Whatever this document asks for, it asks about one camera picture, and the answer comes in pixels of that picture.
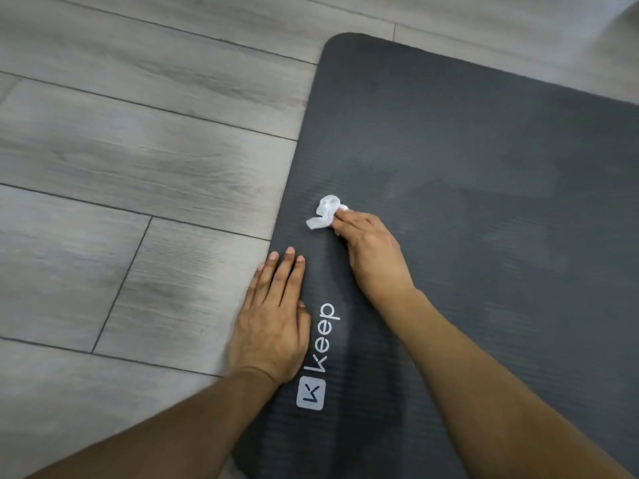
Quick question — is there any person's right hand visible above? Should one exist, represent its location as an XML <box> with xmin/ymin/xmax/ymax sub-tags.
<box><xmin>331</xmin><ymin>206</ymin><xmax>418</xmax><ymax>311</ymax></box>

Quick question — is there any person's left forearm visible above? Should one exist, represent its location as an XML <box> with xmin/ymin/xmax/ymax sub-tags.
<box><xmin>25</xmin><ymin>366</ymin><xmax>278</xmax><ymax>479</ymax></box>

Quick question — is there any dark grey yoga mat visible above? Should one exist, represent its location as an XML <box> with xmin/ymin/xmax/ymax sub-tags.
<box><xmin>231</xmin><ymin>32</ymin><xmax>639</xmax><ymax>479</ymax></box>

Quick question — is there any person's left hand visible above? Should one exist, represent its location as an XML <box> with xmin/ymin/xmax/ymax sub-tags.
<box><xmin>228</xmin><ymin>247</ymin><xmax>312</xmax><ymax>387</ymax></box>

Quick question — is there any person's right forearm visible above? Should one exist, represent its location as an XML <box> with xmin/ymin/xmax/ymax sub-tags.
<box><xmin>384</xmin><ymin>289</ymin><xmax>635</xmax><ymax>479</ymax></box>

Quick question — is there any white wipe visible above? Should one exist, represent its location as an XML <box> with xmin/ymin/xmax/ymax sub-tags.
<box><xmin>305</xmin><ymin>194</ymin><xmax>350</xmax><ymax>231</ymax></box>

